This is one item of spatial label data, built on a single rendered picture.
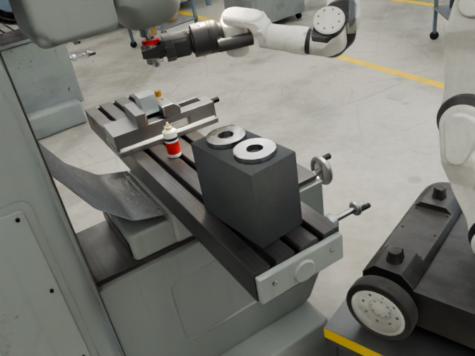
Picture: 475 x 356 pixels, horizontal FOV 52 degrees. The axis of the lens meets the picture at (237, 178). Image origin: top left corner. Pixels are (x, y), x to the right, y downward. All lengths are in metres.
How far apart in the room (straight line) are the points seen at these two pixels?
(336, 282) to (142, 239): 1.13
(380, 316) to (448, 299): 0.20
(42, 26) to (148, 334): 0.93
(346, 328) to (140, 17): 1.06
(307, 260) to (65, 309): 0.63
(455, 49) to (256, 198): 0.59
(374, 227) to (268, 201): 1.61
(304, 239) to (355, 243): 1.42
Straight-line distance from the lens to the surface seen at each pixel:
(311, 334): 1.84
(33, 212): 1.19
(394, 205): 2.72
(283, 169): 0.99
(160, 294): 1.51
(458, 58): 1.26
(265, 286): 1.01
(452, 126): 1.28
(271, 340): 1.82
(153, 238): 1.40
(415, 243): 1.57
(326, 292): 2.23
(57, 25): 1.16
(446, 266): 1.54
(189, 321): 1.64
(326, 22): 1.27
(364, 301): 1.50
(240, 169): 0.97
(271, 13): 6.00
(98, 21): 1.18
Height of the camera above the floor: 1.60
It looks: 31 degrees down
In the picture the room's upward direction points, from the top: 10 degrees counter-clockwise
